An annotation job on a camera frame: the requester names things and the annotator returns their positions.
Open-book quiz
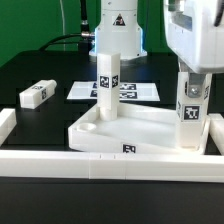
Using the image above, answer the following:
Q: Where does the white thin cable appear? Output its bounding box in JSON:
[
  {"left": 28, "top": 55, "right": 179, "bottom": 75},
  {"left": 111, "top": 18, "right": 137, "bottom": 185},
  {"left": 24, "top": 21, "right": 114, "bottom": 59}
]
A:
[{"left": 59, "top": 0, "right": 67, "bottom": 52}]

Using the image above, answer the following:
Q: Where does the white fiducial marker sheet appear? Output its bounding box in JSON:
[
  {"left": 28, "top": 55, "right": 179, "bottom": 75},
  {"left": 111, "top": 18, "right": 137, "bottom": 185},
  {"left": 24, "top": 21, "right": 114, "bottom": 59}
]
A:
[{"left": 67, "top": 81, "right": 160, "bottom": 101}]

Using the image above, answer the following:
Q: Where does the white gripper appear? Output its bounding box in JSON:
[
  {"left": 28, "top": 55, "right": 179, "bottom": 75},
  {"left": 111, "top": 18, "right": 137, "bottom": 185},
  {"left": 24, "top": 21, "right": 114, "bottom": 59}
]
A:
[{"left": 163, "top": 0, "right": 224, "bottom": 98}]

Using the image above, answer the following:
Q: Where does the white U-shaped fence frame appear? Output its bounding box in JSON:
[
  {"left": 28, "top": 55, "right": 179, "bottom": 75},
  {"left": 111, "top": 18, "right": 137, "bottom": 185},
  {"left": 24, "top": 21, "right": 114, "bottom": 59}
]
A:
[{"left": 0, "top": 109, "right": 224, "bottom": 182}]

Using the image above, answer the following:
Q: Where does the black cable with connector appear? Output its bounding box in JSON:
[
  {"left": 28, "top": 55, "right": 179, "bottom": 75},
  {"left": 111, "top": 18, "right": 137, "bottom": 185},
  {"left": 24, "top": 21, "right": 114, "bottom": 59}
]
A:
[{"left": 39, "top": 0, "right": 98, "bottom": 52}]

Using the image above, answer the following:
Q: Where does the white desk top tray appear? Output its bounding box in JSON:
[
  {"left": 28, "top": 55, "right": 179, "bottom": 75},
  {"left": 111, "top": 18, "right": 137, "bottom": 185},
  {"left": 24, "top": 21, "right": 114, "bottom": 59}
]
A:
[{"left": 68, "top": 103, "right": 207, "bottom": 154}]

